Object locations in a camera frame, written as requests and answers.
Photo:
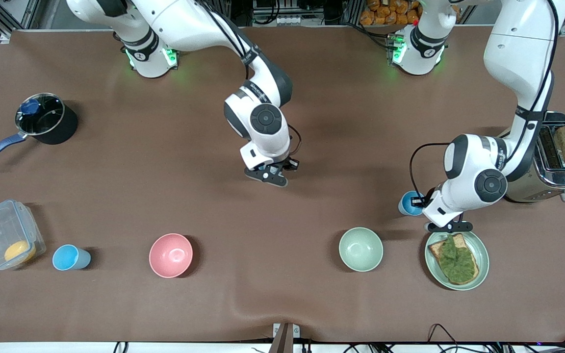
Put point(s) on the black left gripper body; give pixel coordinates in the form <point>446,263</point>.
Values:
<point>428,197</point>

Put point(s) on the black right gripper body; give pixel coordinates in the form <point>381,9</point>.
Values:
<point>290,163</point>

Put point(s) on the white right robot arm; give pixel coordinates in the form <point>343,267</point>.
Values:
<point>189,19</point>

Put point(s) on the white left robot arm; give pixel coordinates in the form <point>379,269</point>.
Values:
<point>518,44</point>

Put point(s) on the toast slice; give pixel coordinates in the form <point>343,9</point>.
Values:
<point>434,249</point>

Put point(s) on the green lettuce leaf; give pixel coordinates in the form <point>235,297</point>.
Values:
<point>456,262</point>

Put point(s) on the pale green bowl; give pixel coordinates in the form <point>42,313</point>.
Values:
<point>361,249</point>

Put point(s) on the pale green plate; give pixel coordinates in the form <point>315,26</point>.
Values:
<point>482,255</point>

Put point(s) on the beige and chrome toaster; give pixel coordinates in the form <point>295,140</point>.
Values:
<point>557,184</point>

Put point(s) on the small white power strip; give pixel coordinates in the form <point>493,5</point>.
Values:
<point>290,20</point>

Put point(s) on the pink bowl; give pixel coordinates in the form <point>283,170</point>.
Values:
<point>170,255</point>

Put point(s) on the metal table clamp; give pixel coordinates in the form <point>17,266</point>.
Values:
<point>285,338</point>

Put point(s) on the bag of orange buns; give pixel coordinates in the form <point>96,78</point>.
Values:
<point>385,12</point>

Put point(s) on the glass lid with blue knob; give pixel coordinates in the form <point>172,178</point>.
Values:
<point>47,117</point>

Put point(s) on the yellow round food item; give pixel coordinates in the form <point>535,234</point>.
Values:
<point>20,251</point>

